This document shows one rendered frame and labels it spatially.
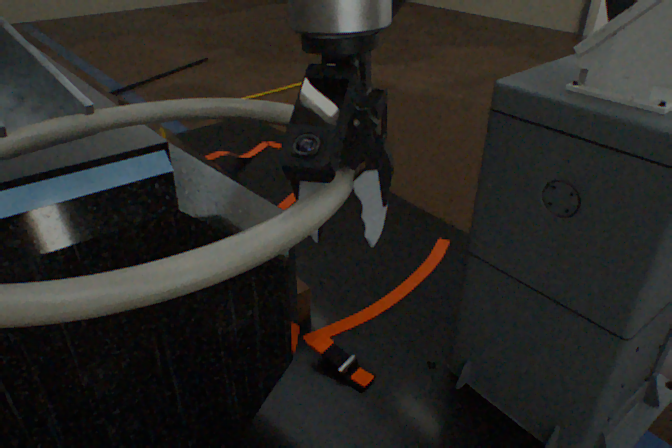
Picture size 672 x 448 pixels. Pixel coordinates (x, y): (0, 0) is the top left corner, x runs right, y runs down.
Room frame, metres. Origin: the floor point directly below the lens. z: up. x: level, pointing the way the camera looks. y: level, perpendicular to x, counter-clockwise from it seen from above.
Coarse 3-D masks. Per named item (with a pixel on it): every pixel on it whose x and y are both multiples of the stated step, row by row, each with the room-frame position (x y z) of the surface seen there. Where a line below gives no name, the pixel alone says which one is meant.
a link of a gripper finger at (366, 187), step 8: (360, 176) 0.45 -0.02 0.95; (368, 176) 0.45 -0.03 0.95; (376, 176) 0.45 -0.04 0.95; (360, 184) 0.45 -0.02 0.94; (368, 184) 0.45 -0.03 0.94; (376, 184) 0.45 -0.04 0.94; (360, 192) 0.45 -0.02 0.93; (368, 192) 0.45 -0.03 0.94; (376, 192) 0.45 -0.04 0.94; (360, 200) 0.45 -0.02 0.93; (368, 200) 0.45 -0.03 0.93; (376, 200) 0.45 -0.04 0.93; (368, 208) 0.45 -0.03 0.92; (376, 208) 0.45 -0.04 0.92; (384, 208) 0.45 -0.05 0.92; (368, 216) 0.45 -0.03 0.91; (376, 216) 0.45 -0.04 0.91; (384, 216) 0.45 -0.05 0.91; (368, 224) 0.45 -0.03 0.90; (376, 224) 0.45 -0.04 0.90; (368, 232) 0.45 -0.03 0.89; (376, 232) 0.45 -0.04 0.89; (368, 240) 0.45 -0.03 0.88; (376, 240) 0.45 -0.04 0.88
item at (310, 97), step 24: (312, 72) 0.47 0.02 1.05; (336, 72) 0.46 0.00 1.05; (312, 96) 0.44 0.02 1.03; (336, 96) 0.44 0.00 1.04; (312, 120) 0.42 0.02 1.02; (336, 120) 0.41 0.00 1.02; (288, 144) 0.40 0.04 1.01; (312, 144) 0.39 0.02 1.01; (336, 144) 0.40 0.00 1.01; (288, 168) 0.38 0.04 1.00; (312, 168) 0.38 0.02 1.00; (336, 168) 0.39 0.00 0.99
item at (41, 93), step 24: (0, 24) 0.86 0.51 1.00; (0, 48) 0.87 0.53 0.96; (24, 48) 0.81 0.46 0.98; (0, 72) 0.81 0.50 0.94; (24, 72) 0.82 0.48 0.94; (48, 72) 0.76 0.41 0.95; (0, 96) 0.75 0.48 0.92; (24, 96) 0.76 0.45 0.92; (48, 96) 0.77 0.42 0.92; (72, 96) 0.72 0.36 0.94; (0, 120) 0.70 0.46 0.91; (24, 120) 0.71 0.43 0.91; (48, 144) 0.66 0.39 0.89
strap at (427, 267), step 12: (264, 144) 2.61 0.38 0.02; (276, 144) 2.61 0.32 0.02; (216, 156) 2.25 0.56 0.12; (240, 156) 2.37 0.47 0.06; (288, 204) 1.98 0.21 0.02; (444, 240) 1.70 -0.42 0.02; (432, 252) 1.62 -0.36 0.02; (432, 264) 1.55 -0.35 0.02; (420, 276) 1.48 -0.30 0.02; (396, 288) 1.41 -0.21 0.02; (408, 288) 1.41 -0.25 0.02; (384, 300) 1.35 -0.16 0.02; (396, 300) 1.35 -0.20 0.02; (360, 312) 1.29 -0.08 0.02; (372, 312) 1.29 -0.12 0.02; (336, 324) 1.24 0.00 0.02; (348, 324) 1.24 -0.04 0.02; (312, 336) 1.18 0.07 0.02
